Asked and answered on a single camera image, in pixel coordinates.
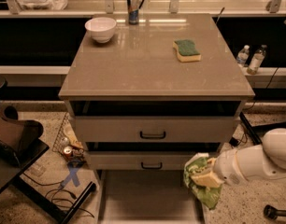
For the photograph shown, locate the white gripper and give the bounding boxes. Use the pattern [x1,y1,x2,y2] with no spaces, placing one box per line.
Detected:
[191,148,247,188]

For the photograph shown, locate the green jalapeno chip bag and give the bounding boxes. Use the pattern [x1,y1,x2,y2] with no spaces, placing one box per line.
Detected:
[183,153,222,209]

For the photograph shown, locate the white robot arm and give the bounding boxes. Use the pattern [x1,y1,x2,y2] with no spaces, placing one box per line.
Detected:
[189,128,286,188]

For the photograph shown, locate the open bottom drawer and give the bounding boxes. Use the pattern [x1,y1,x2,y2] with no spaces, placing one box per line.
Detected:
[98,171,206,224]

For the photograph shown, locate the grey drawer cabinet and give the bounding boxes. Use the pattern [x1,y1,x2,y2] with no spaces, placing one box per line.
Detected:
[60,14,253,218]

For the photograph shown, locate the middle grey drawer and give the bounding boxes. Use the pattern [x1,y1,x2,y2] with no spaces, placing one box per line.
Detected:
[84,150,221,172]

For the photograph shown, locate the grey drawer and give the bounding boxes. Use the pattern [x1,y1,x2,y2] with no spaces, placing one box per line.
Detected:
[84,150,221,172]
[70,116,239,143]

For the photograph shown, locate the top grey drawer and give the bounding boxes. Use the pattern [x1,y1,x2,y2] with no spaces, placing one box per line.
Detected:
[70,116,239,143]

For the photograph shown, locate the black stand leg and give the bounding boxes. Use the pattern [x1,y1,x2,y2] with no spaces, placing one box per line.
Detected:
[239,113,262,145]

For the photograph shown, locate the clear bottle yellowish label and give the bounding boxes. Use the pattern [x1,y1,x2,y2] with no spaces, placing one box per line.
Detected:
[247,45,267,75]

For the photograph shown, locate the clear water bottle blue label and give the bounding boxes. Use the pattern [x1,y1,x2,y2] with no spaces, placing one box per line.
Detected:
[236,45,250,67]

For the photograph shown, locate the yellow green sponge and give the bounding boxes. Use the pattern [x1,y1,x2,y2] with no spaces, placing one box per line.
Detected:
[173,39,201,63]

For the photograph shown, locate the blue tape cross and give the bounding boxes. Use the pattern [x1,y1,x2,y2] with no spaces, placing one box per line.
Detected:
[60,166,80,188]

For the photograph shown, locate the red soda can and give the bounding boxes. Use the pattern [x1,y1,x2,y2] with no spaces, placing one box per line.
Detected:
[63,146,72,161]

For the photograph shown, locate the black table leg bar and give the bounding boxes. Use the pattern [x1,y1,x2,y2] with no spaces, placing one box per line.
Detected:
[12,177,96,224]

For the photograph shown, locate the white ceramic bowl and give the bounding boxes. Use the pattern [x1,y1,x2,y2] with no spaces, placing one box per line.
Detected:
[85,17,117,43]

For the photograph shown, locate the black chair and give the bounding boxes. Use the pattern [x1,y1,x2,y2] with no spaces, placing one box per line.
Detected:
[0,75,49,193]

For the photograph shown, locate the wire basket with snacks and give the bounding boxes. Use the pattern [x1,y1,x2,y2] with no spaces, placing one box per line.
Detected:
[52,113,85,162]

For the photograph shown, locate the black floor cable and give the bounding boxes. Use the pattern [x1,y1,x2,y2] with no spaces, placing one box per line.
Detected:
[21,171,96,218]

